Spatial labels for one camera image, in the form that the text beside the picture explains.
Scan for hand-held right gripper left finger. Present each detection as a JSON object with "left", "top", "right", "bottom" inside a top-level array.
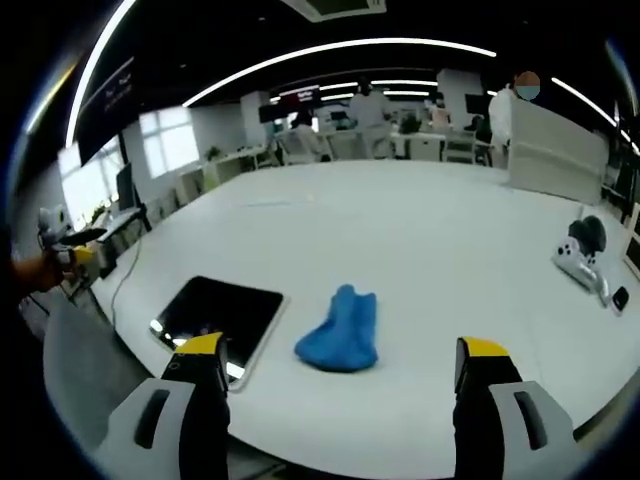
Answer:
[{"left": 93, "top": 331, "right": 231, "bottom": 480}]

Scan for black cable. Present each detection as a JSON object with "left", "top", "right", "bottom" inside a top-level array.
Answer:
[{"left": 109, "top": 234, "right": 144, "bottom": 326}]

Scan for white game controller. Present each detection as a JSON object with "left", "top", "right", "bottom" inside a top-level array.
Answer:
[{"left": 551, "top": 240, "right": 612, "bottom": 307}]

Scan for white partition panel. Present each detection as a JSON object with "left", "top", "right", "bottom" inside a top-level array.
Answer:
[{"left": 503, "top": 98, "right": 610, "bottom": 205}]

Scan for person's left hand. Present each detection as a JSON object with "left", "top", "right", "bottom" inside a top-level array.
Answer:
[{"left": 10, "top": 249, "right": 76, "bottom": 295}]

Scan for white office desk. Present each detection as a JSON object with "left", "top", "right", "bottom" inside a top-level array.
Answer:
[{"left": 92, "top": 206, "right": 151, "bottom": 279}]

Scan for blue cleaning cloth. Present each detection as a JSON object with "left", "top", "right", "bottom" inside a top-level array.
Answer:
[{"left": 293, "top": 284, "right": 380, "bottom": 373}]

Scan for black tablet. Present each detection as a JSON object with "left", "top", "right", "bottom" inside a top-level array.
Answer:
[{"left": 148, "top": 275, "right": 290, "bottom": 393}]

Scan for dark hanging wall screen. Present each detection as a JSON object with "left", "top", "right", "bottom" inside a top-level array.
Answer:
[{"left": 77, "top": 55, "right": 136, "bottom": 166}]

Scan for dark grey headphones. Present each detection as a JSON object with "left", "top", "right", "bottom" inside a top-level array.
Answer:
[{"left": 567, "top": 214, "right": 608, "bottom": 253}]

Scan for black computer monitor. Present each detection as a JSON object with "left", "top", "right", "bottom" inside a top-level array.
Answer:
[{"left": 115, "top": 162, "right": 153, "bottom": 233}]

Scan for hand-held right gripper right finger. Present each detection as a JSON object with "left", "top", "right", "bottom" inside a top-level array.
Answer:
[{"left": 452, "top": 336, "right": 581, "bottom": 480}]

